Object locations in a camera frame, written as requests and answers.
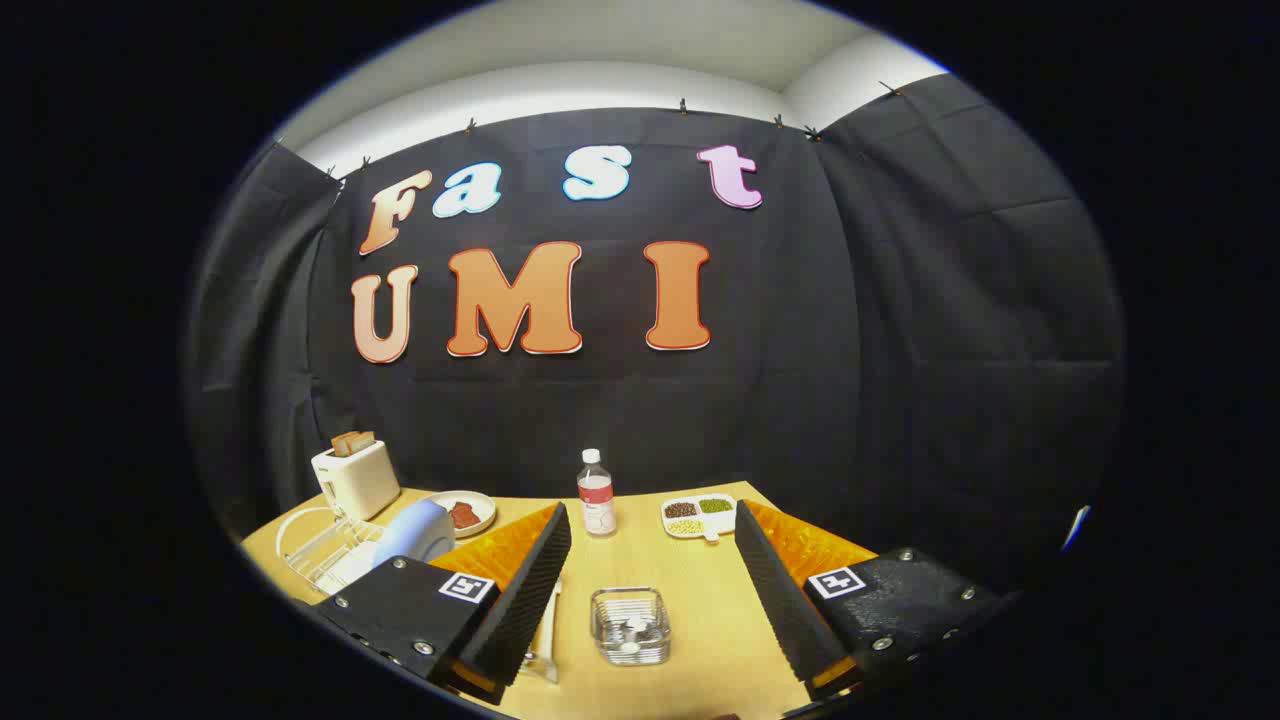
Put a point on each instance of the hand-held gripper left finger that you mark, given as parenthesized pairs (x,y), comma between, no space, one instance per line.
(520,610)

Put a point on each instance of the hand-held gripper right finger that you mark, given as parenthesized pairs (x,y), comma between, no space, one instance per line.
(785,600)

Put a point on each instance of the blue plate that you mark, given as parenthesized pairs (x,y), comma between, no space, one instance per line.
(415,535)

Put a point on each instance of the beige round plate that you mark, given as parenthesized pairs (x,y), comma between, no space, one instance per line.
(478,502)

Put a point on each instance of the white divided bean dish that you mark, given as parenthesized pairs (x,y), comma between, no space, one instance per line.
(690,522)

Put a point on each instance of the red-brown meat piece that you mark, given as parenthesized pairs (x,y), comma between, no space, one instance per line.
(464,516)

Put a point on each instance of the clear plastic water bottle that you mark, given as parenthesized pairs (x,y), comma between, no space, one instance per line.
(597,500)

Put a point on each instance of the white toaster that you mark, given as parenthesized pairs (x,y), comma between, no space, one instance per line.
(360,482)

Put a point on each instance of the brown toast slices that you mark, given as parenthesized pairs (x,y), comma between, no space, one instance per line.
(352,443)

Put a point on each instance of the black backdrop cloth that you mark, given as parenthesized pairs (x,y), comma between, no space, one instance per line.
(850,350)

